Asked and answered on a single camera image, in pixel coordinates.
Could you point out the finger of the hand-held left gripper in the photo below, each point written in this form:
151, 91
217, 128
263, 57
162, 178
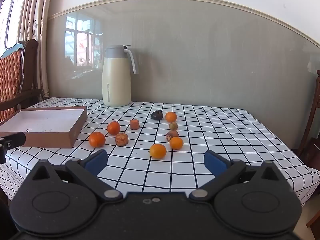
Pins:
15, 140

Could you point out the cream thermos jug grey lid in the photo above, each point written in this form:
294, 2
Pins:
116, 85

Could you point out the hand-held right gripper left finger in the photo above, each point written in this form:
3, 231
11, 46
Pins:
96, 161

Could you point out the wooden sofa orange cushions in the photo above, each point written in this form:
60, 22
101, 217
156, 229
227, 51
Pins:
10, 80

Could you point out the wooden chair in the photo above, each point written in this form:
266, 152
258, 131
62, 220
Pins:
306, 140

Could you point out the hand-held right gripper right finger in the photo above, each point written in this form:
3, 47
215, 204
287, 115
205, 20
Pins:
215, 162

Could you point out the orange mandarin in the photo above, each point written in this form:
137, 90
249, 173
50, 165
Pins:
158, 151
176, 143
171, 116
97, 139
113, 127

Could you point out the beige embroidered curtain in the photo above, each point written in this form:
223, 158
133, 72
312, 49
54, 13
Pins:
42, 17

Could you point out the small greenish brown fruit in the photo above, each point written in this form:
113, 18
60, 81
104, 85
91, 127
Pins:
173, 125

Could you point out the brown cardboard box white inside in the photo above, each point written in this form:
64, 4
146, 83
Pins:
45, 120

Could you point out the window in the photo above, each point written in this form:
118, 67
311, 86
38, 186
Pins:
7, 17

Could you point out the white black checked tablecloth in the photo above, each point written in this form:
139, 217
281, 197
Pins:
225, 142

